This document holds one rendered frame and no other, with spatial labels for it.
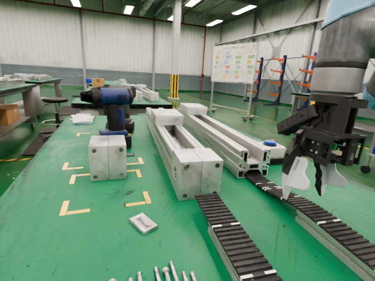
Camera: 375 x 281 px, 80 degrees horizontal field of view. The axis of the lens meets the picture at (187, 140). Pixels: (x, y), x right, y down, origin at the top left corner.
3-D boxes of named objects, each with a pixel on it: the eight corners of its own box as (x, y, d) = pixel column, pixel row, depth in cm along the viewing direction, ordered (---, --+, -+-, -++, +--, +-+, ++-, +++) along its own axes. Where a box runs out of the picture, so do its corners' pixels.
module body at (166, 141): (207, 180, 61) (209, 151, 59) (171, 183, 59) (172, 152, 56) (162, 121, 135) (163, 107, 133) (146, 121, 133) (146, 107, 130)
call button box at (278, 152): (284, 164, 77) (287, 146, 75) (259, 165, 74) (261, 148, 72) (270, 156, 84) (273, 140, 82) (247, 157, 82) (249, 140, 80)
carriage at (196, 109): (206, 120, 117) (207, 107, 116) (186, 120, 115) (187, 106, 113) (197, 114, 132) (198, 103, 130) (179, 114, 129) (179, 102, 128)
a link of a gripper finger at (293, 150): (281, 173, 42) (302, 130, 41) (275, 169, 44) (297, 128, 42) (299, 179, 44) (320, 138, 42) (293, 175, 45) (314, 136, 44)
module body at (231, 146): (267, 176, 66) (272, 149, 64) (236, 178, 64) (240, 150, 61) (192, 121, 140) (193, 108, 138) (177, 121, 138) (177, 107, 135)
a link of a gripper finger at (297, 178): (291, 209, 40) (315, 163, 38) (270, 192, 45) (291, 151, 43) (303, 212, 41) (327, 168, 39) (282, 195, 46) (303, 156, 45)
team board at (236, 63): (203, 112, 687) (208, 44, 633) (214, 112, 718) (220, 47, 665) (243, 122, 577) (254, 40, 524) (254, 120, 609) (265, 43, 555)
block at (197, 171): (229, 196, 54) (233, 159, 51) (178, 201, 50) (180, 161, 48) (215, 180, 62) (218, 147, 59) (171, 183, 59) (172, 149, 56)
